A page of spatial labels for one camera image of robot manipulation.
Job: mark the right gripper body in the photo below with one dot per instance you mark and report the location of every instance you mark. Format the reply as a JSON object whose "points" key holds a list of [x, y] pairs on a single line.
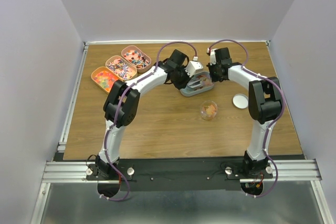
{"points": [[213, 72]]}

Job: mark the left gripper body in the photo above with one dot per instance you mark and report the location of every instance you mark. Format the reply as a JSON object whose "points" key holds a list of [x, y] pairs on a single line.
{"points": [[181, 78]]}

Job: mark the grey candy tray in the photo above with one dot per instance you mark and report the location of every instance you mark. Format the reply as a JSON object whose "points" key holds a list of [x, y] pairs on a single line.
{"points": [[199, 83]]}

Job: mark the clear plastic cup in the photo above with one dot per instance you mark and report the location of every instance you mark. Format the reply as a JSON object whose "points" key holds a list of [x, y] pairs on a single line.
{"points": [[208, 110]]}

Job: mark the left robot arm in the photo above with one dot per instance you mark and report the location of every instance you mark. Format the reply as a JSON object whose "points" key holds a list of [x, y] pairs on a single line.
{"points": [[122, 104]]}

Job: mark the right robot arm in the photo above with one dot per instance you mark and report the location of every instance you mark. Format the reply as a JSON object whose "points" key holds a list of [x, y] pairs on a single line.
{"points": [[265, 106]]}

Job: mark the white round lid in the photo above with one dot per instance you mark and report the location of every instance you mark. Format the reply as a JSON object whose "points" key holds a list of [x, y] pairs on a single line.
{"points": [[240, 101]]}

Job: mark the pink candy tray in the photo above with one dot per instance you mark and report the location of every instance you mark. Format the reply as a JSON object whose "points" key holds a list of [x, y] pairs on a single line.
{"points": [[136, 57]]}

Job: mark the beige candy tray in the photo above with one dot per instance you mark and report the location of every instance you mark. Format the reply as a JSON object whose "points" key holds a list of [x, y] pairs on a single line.
{"points": [[122, 68]]}

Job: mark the orange candy tray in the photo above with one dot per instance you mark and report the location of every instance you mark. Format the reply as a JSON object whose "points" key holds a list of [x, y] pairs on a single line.
{"points": [[104, 78]]}

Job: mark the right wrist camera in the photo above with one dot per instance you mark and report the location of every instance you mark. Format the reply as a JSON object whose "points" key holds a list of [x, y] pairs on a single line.
{"points": [[212, 56]]}

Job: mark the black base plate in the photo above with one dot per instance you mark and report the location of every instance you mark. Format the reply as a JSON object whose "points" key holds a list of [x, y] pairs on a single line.
{"points": [[182, 174]]}

